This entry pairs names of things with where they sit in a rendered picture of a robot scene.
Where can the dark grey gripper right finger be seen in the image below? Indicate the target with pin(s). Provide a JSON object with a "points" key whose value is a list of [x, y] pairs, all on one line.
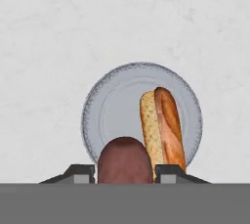
{"points": [[169, 171]]}

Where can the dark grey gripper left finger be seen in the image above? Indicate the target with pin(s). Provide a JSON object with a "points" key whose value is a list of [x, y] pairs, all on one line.
{"points": [[79, 171]]}

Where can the reddish brown sausage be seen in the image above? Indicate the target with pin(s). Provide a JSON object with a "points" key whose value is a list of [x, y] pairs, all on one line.
{"points": [[125, 162]]}

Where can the grey round plate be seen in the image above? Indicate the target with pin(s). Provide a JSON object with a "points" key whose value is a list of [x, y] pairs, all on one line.
{"points": [[112, 110]]}

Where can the golden brown bread bun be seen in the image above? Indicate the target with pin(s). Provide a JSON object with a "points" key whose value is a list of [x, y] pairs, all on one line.
{"points": [[162, 126]]}

